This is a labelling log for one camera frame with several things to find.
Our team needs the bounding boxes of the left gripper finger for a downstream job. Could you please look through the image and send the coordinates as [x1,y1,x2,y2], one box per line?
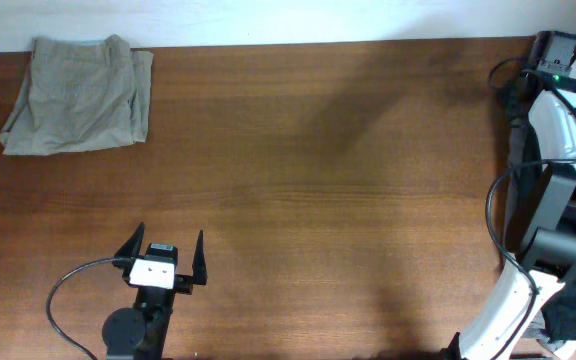
[192,230,208,286]
[112,222,145,269]

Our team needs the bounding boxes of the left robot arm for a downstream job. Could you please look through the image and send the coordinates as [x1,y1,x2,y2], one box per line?
[102,224,208,359]

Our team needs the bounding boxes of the folded beige shorts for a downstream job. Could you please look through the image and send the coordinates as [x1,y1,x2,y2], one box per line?
[0,35,154,156]

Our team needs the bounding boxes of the grey shorts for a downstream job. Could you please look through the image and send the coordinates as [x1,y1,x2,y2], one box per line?
[502,127,560,350]

